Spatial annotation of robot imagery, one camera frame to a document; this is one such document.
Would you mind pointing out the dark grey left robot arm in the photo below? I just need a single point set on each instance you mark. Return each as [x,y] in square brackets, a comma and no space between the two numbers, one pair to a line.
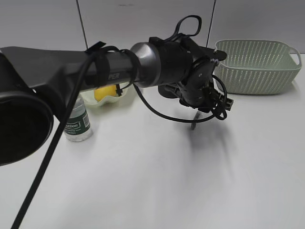
[36,85]

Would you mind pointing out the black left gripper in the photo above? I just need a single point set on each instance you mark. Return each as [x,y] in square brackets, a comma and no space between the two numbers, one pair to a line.
[204,92]

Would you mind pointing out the pale green plastic basket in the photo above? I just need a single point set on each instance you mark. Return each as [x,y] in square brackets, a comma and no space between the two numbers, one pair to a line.
[257,67]

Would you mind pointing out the yellow mango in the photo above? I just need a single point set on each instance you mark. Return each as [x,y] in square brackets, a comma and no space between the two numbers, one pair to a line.
[101,93]

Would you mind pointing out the frosted green wavy glass plate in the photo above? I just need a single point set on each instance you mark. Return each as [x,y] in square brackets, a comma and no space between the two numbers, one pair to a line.
[88,97]

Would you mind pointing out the clear water bottle green label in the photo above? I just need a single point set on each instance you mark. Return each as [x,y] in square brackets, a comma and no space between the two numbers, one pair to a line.
[78,127]

